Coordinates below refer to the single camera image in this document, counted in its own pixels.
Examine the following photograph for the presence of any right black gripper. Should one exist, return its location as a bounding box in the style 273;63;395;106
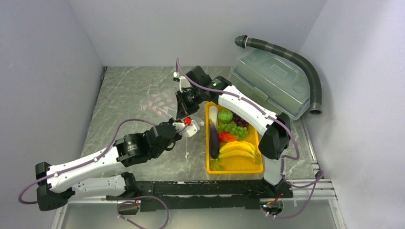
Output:
175;87;204;119

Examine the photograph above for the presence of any yellow plastic tray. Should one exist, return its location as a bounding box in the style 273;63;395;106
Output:
205;102;264;174

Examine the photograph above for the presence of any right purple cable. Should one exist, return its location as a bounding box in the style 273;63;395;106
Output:
175;57;325;220

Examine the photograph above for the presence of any green grapes bunch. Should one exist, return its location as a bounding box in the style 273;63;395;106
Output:
219;123;248;140

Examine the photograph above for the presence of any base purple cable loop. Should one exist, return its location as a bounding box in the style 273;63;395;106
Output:
116;195;170;229

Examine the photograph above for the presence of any celery stalk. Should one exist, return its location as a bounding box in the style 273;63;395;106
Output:
208;105;219;127

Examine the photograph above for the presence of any clear lidded storage box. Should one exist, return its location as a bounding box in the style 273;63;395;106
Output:
229;49;310;120

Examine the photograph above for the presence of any purple eggplant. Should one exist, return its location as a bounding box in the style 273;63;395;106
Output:
209;119;219;159

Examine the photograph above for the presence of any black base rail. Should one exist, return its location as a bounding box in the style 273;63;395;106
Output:
104;180;295;212

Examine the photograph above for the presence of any dark red grapes bunch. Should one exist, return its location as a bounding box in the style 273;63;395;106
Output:
233;113;249;127

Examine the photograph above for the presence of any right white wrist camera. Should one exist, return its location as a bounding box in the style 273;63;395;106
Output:
173;72;189;93

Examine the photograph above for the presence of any clear pink zip top bag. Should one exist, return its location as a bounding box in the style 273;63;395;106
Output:
140;88;178;123

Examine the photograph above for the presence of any grey corrugated hose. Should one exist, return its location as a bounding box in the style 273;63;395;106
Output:
234;34;323;115

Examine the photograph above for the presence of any yellow banana bunch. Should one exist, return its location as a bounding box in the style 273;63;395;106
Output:
218;141;261;164

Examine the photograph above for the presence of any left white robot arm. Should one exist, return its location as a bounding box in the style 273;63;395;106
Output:
35;119;189;211

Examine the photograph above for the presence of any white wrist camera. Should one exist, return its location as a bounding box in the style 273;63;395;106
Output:
173;117;200;138
173;72;189;93

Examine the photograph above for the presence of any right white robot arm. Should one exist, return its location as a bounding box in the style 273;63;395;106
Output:
173;64;292;198

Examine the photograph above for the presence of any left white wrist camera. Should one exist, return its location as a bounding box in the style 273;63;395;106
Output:
173;117;200;138

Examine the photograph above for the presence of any red pepper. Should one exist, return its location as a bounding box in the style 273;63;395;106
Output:
218;132;239;143

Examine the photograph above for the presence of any green artichoke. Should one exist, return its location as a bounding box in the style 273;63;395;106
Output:
218;109;234;124

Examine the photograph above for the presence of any aluminium frame rail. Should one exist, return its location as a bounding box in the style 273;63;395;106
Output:
285;119;337;200

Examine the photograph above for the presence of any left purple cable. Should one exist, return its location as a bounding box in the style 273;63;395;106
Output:
17;118;191;205

